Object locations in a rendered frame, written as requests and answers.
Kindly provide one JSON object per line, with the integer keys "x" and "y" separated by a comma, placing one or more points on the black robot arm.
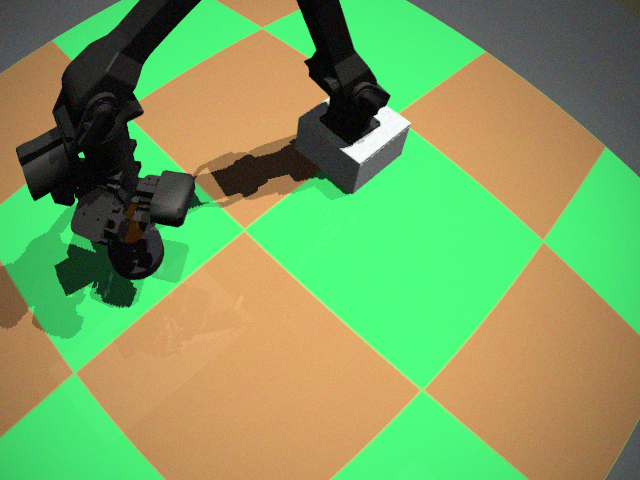
{"x": 96, "y": 102}

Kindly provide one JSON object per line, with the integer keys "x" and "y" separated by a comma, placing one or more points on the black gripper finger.
{"x": 142, "y": 217}

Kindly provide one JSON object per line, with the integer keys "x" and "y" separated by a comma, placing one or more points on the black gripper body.
{"x": 167, "y": 197}

